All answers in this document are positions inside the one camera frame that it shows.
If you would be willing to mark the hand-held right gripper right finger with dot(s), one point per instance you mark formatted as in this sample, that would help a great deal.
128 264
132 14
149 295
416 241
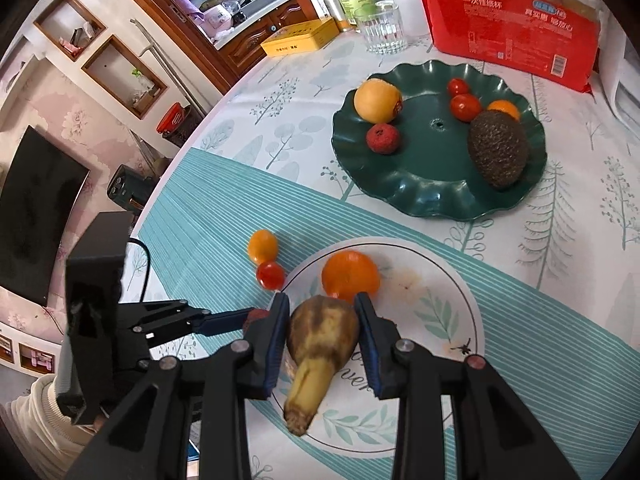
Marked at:
372 350

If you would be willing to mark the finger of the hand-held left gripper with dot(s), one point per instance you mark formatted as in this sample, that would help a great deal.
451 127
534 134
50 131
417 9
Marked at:
220 322

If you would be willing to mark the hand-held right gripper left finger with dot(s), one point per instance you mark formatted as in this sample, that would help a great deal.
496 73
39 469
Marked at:
276 350

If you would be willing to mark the overripe banana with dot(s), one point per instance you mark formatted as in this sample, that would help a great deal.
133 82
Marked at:
322 335

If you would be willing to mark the white leaf print plate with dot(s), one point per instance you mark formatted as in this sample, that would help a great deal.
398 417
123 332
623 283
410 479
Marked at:
430 310

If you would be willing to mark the dark green scalloped plate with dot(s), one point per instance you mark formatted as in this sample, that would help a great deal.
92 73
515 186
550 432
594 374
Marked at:
425 170

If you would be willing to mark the dark avocado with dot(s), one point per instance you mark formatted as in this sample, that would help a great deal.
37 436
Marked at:
500 152

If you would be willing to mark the yellow round fruit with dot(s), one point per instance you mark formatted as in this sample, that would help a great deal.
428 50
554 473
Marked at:
377 101

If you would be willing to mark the red cherry tomato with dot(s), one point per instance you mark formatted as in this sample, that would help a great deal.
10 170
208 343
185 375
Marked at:
466 107
458 86
271 275

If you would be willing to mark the small mandarin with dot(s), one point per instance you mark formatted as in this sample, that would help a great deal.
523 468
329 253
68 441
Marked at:
504 109

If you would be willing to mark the person's left forearm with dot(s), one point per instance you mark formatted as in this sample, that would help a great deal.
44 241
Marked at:
35 435

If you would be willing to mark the large mandarin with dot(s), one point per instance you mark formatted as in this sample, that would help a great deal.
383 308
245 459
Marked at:
350 275

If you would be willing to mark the small orange tomato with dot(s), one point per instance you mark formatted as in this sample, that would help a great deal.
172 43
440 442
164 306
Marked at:
262 246

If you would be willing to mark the black flat television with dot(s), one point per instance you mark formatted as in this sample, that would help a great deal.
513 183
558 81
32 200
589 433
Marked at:
40 215

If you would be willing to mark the black heater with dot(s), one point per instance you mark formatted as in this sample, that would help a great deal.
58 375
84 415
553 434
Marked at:
131 189

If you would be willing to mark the metal mop pole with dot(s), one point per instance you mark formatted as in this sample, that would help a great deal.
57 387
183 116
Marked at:
170 67

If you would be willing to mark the wooden kitchen cabinet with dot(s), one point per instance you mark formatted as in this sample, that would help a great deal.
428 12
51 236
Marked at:
250 40

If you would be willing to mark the yellow tin box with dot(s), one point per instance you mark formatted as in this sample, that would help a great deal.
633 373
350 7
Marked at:
300 37

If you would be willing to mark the pink rice cooker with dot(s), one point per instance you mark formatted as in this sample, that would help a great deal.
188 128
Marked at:
217 21

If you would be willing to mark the clear ribbed glass cup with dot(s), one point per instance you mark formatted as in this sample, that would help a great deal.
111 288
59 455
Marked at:
382 27

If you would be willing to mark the small gold can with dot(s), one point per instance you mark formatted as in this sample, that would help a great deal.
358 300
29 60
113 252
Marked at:
336 12

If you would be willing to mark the red paper cup package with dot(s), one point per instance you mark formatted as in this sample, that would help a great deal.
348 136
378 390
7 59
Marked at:
505 35

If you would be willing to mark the white squeeze bottle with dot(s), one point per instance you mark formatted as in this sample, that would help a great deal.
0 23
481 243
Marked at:
410 7

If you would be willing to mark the white sterilizer cabinet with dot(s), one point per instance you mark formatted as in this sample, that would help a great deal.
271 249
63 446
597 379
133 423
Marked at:
625 85

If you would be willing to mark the wall niche with plant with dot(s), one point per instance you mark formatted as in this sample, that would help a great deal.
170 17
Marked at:
120 77

